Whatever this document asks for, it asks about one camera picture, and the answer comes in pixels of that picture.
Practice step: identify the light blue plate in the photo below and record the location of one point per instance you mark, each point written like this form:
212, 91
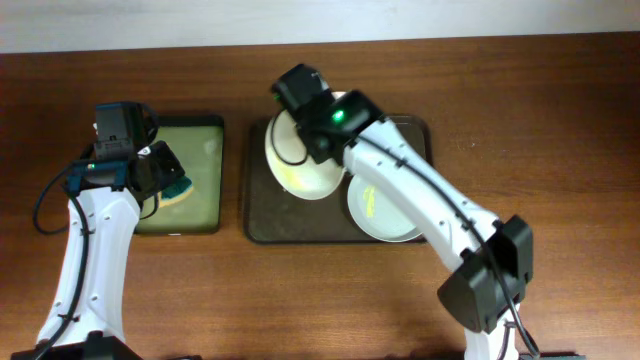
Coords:
375, 214

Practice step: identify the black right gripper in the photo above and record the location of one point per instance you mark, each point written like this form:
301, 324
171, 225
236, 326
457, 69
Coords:
306, 133

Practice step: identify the cream white plate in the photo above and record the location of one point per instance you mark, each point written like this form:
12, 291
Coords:
293, 167

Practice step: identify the pink plate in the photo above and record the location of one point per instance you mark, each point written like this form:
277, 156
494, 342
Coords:
337, 100

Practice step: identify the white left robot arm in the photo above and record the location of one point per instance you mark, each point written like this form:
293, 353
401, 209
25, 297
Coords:
105, 196

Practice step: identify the dark brown serving tray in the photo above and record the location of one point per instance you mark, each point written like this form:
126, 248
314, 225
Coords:
274, 216

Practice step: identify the green yellow sponge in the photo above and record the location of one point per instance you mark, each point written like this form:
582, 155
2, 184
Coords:
176, 192

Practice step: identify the black tray with green water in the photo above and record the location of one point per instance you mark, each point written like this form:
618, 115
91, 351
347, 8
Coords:
198, 143

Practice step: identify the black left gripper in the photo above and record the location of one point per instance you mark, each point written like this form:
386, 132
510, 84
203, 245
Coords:
175, 168

